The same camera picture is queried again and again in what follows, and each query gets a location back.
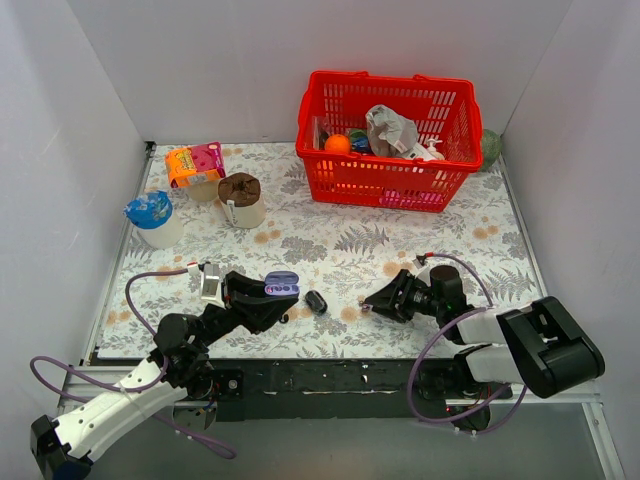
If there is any lavender earbud charging case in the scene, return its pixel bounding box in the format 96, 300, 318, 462
264, 271, 300, 297

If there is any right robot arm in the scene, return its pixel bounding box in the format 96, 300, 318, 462
364, 265, 605, 399

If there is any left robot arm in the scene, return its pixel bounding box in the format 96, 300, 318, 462
30, 262, 300, 479

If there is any black earbud charging case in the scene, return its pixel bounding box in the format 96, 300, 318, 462
304, 290, 328, 315

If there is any floral patterned table mat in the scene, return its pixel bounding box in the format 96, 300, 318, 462
95, 143, 545, 361

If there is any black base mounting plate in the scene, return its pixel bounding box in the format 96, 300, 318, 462
189, 357, 511, 424

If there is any brown topped paper roll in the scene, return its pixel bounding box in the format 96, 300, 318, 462
218, 172, 266, 229

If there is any beige cup under package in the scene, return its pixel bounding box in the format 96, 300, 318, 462
186, 179, 219, 203

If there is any blue lidded white cup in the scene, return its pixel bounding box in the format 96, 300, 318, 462
123, 190, 184, 249

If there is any orange pink snack package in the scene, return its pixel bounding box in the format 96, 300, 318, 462
165, 142, 226, 189

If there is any white pump bottle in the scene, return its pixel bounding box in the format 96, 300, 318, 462
400, 138, 445, 161

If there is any crumpled grey paper bag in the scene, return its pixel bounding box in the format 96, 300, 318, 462
365, 104, 418, 158

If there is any blue green item in basket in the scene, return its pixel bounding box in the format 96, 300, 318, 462
348, 128, 371, 154

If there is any orange fruit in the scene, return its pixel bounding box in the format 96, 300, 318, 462
324, 134, 351, 154

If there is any green ball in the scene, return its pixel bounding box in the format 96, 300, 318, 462
480, 129, 502, 172

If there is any clear plastic packet in basket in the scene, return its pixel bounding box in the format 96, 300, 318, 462
311, 116, 332, 150

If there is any red plastic shopping basket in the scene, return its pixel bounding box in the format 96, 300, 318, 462
296, 71, 483, 213

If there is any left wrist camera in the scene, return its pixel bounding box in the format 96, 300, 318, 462
187, 262, 224, 308

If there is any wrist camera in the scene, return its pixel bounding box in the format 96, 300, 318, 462
187, 262, 224, 308
413, 252, 436, 278

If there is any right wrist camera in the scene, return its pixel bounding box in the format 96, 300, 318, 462
413, 252, 436, 278

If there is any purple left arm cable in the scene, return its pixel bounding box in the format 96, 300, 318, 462
29, 267, 237, 460

